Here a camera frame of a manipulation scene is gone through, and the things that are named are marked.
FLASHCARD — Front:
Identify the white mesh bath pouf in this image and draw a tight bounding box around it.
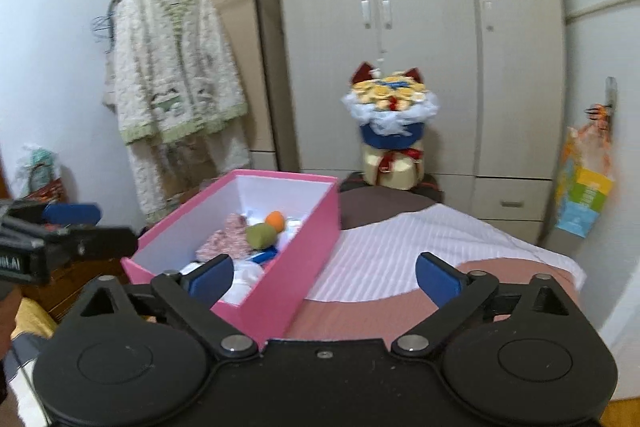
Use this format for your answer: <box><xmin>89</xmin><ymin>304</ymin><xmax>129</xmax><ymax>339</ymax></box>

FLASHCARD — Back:
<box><xmin>221</xmin><ymin>260</ymin><xmax>265</xmax><ymax>306</ymax></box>

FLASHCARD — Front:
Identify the pink floral fabric pouch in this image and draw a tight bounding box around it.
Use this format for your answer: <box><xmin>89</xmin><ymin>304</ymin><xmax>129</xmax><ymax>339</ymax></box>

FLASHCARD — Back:
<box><xmin>195</xmin><ymin>213</ymin><xmax>253</xmax><ymax>262</ymax></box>

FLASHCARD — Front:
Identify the blue wet wipes pack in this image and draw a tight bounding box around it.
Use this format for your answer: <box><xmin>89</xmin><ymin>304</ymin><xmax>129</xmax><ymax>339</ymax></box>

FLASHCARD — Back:
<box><xmin>247</xmin><ymin>246</ymin><xmax>279</xmax><ymax>265</ymax></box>

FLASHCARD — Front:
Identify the green makeup sponge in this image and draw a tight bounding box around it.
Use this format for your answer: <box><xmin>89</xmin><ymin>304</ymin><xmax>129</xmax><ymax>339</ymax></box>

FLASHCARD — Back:
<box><xmin>245</xmin><ymin>222</ymin><xmax>279</xmax><ymax>251</ymax></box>

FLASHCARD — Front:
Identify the orange makeup sponge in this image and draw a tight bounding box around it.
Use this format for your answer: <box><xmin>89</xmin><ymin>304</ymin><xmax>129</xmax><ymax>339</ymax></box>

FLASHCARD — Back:
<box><xmin>265</xmin><ymin>211</ymin><xmax>286</xmax><ymax>234</ymax></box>

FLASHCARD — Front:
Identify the wooden bedside cabinet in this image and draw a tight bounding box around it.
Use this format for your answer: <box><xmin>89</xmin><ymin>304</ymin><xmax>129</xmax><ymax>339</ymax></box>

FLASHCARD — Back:
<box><xmin>22</xmin><ymin>259</ymin><xmax>129</xmax><ymax>323</ymax></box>

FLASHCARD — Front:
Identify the cream knit cardigan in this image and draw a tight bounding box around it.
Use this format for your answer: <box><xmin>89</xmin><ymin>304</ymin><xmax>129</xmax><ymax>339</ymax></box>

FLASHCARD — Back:
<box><xmin>104</xmin><ymin>0</ymin><xmax>250</xmax><ymax>225</ymax></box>

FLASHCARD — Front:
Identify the pink cardboard box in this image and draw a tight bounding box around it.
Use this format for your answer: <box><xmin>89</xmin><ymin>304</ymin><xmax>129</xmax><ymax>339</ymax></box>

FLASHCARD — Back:
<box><xmin>122</xmin><ymin>169</ymin><xmax>341</xmax><ymax>345</ymax></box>

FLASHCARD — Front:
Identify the colourful paper gift bag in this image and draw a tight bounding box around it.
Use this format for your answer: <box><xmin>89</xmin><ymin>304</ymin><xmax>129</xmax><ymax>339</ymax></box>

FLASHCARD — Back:
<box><xmin>554</xmin><ymin>122</ymin><xmax>614</xmax><ymax>239</ymax></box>

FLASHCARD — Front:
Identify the cream ribbon gift box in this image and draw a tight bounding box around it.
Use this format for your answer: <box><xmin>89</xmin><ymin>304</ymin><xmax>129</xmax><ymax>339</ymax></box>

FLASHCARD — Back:
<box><xmin>362</xmin><ymin>142</ymin><xmax>424</xmax><ymax>191</ymax></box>

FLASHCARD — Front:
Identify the crochet flower bouquet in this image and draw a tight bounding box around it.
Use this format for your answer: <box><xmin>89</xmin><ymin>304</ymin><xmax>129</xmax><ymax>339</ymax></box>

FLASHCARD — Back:
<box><xmin>342</xmin><ymin>62</ymin><xmax>440</xmax><ymax>150</ymax></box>

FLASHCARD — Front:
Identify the beige wardrobe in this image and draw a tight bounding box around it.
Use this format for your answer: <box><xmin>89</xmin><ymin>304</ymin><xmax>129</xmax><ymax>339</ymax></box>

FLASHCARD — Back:
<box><xmin>280</xmin><ymin>0</ymin><xmax>564</xmax><ymax>243</ymax></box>

